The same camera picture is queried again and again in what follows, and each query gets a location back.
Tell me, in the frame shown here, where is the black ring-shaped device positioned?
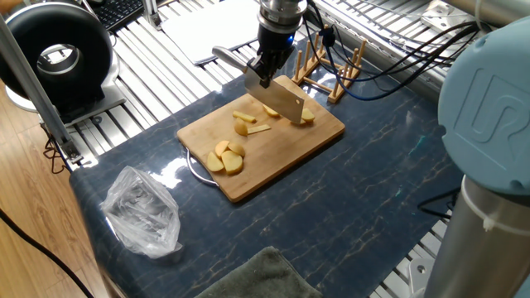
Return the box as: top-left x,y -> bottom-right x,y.
0,2 -> 128,127

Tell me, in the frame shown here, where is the wooden peg rack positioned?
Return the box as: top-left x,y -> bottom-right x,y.
291,23 -> 369,104

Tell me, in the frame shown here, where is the short aluminium post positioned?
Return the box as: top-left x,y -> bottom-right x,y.
142,0 -> 163,31

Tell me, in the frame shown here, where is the black floor cable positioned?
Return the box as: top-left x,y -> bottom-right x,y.
0,206 -> 96,298

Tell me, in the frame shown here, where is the wooden cutting board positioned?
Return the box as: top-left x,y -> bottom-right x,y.
176,74 -> 346,204

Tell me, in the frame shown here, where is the slanted aluminium post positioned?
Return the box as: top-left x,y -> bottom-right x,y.
0,16 -> 84,165

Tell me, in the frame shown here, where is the hanging black cable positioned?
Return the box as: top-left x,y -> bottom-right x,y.
417,188 -> 461,219

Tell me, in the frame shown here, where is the clear plastic bag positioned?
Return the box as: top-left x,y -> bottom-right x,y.
100,166 -> 183,260

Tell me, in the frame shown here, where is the white paper pad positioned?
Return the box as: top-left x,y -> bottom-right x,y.
160,0 -> 266,66

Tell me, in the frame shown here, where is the dark blue marbled mat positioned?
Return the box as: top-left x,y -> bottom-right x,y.
69,35 -> 463,298

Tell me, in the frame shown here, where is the black gripper cable bundle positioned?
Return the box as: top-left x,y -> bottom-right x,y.
304,0 -> 494,102

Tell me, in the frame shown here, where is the steel cleaver knife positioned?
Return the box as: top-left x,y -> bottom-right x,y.
211,46 -> 306,124

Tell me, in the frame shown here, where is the perforated aluminium plate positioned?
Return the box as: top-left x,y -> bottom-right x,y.
407,258 -> 438,298

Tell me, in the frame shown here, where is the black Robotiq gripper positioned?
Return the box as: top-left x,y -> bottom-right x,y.
247,24 -> 296,89

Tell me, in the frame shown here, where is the black keyboard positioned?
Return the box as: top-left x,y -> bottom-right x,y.
89,0 -> 146,33

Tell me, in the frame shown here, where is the tangled black cable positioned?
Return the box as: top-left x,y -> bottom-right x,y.
42,123 -> 70,175

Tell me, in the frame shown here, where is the grey-green towel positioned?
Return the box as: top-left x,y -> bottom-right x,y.
194,246 -> 324,298

